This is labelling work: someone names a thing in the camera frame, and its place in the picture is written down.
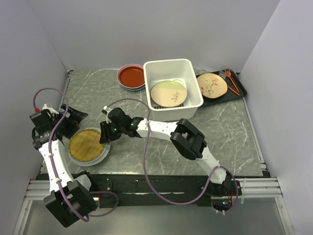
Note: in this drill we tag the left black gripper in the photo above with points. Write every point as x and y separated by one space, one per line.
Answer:
73 120

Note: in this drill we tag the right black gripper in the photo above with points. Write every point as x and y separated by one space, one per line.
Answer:
106 134

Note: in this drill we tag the round bamboo mat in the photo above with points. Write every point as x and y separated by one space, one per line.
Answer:
86 145

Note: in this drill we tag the cream floral plate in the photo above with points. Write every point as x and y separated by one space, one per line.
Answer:
168 94

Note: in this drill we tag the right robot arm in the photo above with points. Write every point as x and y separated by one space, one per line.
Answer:
186 138

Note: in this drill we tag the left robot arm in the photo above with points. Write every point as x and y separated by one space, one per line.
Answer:
70 199

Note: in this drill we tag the white plastic bin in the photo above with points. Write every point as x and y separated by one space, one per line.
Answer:
180 70

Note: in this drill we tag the white plate under mat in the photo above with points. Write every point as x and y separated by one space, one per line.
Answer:
102 156

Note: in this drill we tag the red round plate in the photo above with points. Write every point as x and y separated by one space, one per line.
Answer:
131 77

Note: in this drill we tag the beige bird pattern plate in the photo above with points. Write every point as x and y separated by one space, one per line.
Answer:
211 85

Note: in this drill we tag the black tray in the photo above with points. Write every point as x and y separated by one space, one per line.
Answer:
229 96

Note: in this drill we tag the clear plastic cup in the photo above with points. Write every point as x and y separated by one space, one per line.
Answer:
222 70

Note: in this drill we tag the orange plastic spoon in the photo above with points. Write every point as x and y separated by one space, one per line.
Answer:
232 79

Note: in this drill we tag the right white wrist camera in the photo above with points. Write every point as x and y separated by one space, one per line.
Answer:
106 110

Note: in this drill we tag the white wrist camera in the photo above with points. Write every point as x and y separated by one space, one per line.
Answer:
106 110
49 110

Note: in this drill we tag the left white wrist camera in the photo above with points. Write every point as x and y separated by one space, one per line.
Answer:
49 110

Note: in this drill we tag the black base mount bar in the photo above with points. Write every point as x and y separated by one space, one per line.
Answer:
137 190

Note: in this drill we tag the aluminium rail frame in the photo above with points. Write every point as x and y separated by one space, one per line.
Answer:
251 188

